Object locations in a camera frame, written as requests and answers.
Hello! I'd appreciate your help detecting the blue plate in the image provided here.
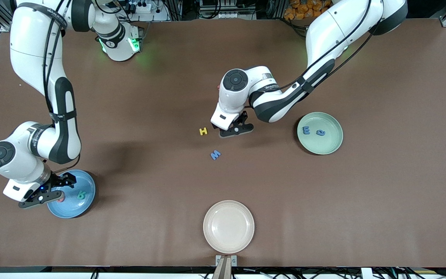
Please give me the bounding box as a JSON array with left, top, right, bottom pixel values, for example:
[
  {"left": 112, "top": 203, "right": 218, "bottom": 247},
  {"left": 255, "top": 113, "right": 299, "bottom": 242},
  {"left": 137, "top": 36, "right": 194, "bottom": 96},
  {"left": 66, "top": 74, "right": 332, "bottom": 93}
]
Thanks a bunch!
[{"left": 47, "top": 169, "right": 96, "bottom": 219}]

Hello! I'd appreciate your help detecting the green plate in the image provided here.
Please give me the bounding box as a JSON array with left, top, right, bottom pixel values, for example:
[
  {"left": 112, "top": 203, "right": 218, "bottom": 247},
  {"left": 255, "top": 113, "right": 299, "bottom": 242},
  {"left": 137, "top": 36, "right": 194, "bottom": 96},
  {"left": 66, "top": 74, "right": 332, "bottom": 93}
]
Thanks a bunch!
[{"left": 297, "top": 112, "right": 344, "bottom": 155}]

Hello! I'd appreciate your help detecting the beige plate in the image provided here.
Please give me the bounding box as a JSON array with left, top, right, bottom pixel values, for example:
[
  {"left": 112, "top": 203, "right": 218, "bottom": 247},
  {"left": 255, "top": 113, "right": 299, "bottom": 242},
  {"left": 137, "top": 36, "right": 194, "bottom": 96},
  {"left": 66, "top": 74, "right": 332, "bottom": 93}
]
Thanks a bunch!
[{"left": 203, "top": 200, "right": 255, "bottom": 255}]

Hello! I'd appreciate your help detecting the bag of orange items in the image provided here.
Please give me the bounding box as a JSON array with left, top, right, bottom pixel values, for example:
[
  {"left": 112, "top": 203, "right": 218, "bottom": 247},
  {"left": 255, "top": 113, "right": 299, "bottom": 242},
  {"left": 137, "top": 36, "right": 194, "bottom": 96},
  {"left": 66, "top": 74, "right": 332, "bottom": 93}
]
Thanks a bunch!
[{"left": 284, "top": 0, "right": 326, "bottom": 20}]

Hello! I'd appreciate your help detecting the white power strip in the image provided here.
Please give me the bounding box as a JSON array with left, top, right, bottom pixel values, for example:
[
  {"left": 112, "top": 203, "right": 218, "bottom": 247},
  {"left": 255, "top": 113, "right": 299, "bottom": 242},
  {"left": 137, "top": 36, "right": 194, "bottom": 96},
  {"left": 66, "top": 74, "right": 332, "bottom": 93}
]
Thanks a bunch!
[{"left": 127, "top": 1, "right": 153, "bottom": 14}]

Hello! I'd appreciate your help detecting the brown table cover sheet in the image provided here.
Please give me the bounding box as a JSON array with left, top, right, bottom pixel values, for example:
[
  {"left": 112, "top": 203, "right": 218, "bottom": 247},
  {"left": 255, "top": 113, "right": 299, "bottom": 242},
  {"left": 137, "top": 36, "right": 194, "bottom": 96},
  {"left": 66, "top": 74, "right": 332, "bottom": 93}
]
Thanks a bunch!
[{"left": 0, "top": 17, "right": 446, "bottom": 269}]

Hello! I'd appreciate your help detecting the grey electronics box with cables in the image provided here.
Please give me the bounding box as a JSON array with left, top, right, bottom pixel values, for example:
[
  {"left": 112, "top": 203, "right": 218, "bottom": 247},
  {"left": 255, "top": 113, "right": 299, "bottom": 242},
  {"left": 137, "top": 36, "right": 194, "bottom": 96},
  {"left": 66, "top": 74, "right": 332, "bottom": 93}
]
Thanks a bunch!
[{"left": 199, "top": 0, "right": 260, "bottom": 21}]

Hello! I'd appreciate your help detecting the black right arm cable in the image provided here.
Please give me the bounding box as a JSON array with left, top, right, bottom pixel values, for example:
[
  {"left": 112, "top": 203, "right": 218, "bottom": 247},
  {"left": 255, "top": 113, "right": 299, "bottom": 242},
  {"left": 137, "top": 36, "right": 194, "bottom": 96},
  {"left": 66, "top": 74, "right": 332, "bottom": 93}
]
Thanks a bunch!
[{"left": 43, "top": 0, "right": 82, "bottom": 174}]

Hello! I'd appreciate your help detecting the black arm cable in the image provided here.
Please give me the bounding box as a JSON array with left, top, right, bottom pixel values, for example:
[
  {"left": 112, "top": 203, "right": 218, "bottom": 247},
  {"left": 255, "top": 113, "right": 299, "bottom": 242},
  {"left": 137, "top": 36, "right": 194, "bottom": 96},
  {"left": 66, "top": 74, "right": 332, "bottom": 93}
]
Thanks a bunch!
[
  {"left": 43, "top": 0, "right": 82, "bottom": 174},
  {"left": 281, "top": 0, "right": 382, "bottom": 91}
]

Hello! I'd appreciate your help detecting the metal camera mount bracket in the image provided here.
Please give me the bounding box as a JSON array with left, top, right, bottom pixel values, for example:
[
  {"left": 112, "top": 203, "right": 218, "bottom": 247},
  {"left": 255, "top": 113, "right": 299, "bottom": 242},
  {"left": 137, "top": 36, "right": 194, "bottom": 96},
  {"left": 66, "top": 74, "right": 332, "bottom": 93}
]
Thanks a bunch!
[{"left": 215, "top": 255, "right": 238, "bottom": 279}]

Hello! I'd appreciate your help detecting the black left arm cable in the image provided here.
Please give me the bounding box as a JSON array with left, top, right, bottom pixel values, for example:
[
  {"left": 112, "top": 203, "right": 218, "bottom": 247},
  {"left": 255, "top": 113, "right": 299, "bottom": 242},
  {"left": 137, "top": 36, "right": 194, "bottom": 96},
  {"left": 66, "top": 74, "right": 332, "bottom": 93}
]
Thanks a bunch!
[{"left": 281, "top": 0, "right": 382, "bottom": 91}]

